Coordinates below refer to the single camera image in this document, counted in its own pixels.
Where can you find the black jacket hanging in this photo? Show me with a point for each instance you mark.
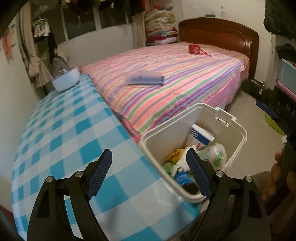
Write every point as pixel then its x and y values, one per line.
pixel 279 19

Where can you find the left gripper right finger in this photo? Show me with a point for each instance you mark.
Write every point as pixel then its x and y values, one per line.
pixel 235 210

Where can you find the green snack plastic bag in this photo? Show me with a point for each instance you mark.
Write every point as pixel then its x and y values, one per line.
pixel 215 155

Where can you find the red pouch on bed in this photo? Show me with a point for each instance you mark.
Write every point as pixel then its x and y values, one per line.
pixel 195 49

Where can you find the green plush hedgehog toy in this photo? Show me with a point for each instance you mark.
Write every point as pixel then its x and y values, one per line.
pixel 169 168

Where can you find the wooden bed headboard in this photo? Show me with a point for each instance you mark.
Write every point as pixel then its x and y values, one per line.
pixel 222 34

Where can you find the laundry clip hanger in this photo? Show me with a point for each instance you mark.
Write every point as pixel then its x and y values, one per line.
pixel 41 28

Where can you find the yellow snack wrapper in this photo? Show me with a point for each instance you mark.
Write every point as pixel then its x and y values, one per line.
pixel 174 156

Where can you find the lavender pencil case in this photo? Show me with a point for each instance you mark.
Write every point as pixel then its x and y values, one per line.
pixel 145 78

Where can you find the stack of folded quilts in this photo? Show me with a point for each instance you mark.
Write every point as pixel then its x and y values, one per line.
pixel 160 27

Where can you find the beige tied curtain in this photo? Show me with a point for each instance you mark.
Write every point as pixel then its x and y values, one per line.
pixel 36 67

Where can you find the white red paper mail bag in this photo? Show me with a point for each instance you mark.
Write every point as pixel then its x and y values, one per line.
pixel 198 136

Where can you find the hanging clothes row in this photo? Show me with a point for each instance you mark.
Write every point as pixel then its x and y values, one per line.
pixel 110 13

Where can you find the striped pink bed cover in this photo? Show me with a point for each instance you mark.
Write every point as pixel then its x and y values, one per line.
pixel 189 79

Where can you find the person's right hand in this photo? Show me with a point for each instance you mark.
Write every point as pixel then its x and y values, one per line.
pixel 270 188

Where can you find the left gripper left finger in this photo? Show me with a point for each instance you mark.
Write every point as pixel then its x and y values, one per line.
pixel 62 210

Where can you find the pink cloth on wall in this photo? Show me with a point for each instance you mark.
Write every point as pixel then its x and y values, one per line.
pixel 7 43

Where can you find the brown glass bottle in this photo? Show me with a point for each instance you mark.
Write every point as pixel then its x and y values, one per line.
pixel 186 182

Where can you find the right beige curtain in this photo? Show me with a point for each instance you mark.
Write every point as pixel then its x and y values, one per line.
pixel 138 29

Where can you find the white oval pen holder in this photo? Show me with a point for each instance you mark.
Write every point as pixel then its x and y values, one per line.
pixel 66 80

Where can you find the blue checkered tablecloth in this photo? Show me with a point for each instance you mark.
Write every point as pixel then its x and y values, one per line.
pixel 66 132

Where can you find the stacked plastic storage boxes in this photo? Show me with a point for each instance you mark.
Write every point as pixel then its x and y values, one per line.
pixel 285 85

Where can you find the white tissue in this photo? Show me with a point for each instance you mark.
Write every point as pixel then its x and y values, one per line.
pixel 181 165

